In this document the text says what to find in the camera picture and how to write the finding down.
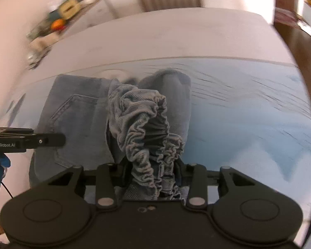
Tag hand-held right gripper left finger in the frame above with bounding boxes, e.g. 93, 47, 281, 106
48, 162, 131, 209

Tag orange object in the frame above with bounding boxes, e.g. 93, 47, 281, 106
51, 19, 65, 31

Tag yellow box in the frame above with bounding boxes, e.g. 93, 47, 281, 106
57, 0, 80, 15

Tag white side cabinet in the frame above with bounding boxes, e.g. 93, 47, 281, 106
28, 0, 118, 68

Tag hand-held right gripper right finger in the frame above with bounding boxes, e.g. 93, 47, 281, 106
175, 159, 253, 209

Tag light blue denim jeans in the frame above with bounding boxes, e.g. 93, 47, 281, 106
28, 67, 192, 188

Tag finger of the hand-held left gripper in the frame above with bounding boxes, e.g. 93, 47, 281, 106
26, 133, 67, 149

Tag grey elastic waist pants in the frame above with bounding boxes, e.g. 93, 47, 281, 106
105, 82, 190, 201

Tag black cable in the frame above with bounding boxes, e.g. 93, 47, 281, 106
0, 181, 14, 200

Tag white and blue printed tablecloth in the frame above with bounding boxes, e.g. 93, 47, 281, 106
0, 10, 311, 187

